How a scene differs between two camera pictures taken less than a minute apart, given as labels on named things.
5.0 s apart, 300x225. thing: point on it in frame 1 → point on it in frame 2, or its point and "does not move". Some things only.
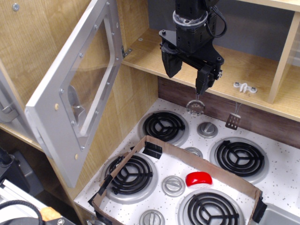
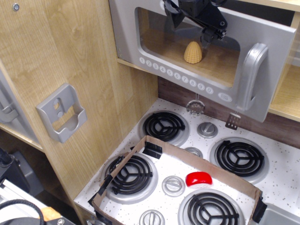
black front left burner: (135, 183) does not move
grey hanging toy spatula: (233, 120) does not move
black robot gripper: (195, 48) → (208, 14)
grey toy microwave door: (63, 111) → (235, 59)
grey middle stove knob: (194, 151) does not move
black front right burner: (211, 206) does not move
